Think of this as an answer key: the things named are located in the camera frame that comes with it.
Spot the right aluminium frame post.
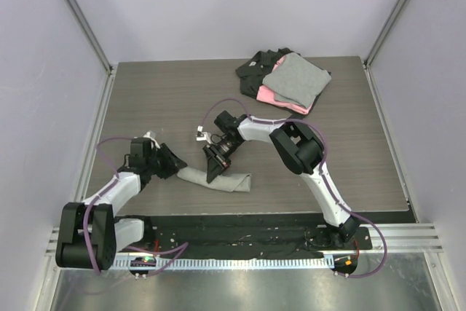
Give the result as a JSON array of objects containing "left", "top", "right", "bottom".
[{"left": 363, "top": 0, "right": 410, "bottom": 69}]

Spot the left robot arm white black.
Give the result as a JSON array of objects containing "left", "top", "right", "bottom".
[{"left": 55, "top": 134, "right": 187, "bottom": 273}]

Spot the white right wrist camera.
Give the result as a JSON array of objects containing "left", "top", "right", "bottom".
[{"left": 196, "top": 125, "right": 212, "bottom": 144}]

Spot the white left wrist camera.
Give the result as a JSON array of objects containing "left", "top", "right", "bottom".
[{"left": 143, "top": 130, "right": 159, "bottom": 149}]

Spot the grey folded shirt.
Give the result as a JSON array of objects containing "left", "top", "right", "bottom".
[{"left": 263, "top": 52, "right": 331, "bottom": 109}]

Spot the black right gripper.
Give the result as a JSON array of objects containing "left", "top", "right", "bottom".
[{"left": 203, "top": 138, "right": 242, "bottom": 185}]

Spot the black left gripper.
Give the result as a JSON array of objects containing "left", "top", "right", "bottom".
[{"left": 146, "top": 143, "right": 186, "bottom": 179}]

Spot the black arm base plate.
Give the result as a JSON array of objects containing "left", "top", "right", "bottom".
[{"left": 135, "top": 213, "right": 373, "bottom": 260}]

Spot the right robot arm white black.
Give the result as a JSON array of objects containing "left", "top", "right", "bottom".
[{"left": 197, "top": 111, "right": 360, "bottom": 249}]

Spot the white slotted cable duct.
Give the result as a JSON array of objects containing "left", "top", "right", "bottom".
[{"left": 111, "top": 255, "right": 334, "bottom": 271}]

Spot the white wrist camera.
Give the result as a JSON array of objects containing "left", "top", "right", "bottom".
[
  {"left": 196, "top": 125, "right": 212, "bottom": 144},
  {"left": 143, "top": 130, "right": 159, "bottom": 149}
]

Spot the aluminium frame post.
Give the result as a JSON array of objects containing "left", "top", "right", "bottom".
[
  {"left": 64, "top": 0, "right": 113, "bottom": 74},
  {"left": 363, "top": 0, "right": 410, "bottom": 69}
]

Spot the pink folded shirt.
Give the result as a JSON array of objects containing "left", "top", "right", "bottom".
[{"left": 257, "top": 52, "right": 325, "bottom": 115}]

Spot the aluminium front rail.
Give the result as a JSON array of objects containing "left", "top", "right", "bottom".
[{"left": 45, "top": 223, "right": 445, "bottom": 256}]

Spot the left aluminium frame post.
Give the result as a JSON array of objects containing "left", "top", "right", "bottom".
[{"left": 64, "top": 0, "right": 113, "bottom": 74}]

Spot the grey cloth napkin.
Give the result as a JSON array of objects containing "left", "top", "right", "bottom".
[{"left": 177, "top": 167, "right": 252, "bottom": 193}]

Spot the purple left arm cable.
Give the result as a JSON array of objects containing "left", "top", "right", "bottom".
[{"left": 83, "top": 135, "right": 189, "bottom": 277}]

